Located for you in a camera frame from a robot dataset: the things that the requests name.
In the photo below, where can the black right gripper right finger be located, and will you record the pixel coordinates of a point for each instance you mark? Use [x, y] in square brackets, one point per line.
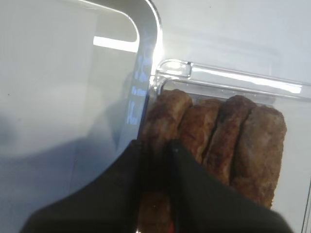
[203, 204]

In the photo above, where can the brown meat patty front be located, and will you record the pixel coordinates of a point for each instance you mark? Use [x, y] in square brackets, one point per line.
[258, 155]

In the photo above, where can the white serving tray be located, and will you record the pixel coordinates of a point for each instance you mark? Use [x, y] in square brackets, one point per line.
[73, 79]

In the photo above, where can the clear patty and tomato container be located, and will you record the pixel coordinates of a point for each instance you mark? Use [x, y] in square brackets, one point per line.
[293, 99]

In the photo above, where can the brown meat patty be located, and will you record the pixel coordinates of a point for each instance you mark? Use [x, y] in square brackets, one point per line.
[197, 125]
[258, 155]
[161, 126]
[231, 116]

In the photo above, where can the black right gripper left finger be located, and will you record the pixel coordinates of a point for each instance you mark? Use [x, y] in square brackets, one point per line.
[109, 204]

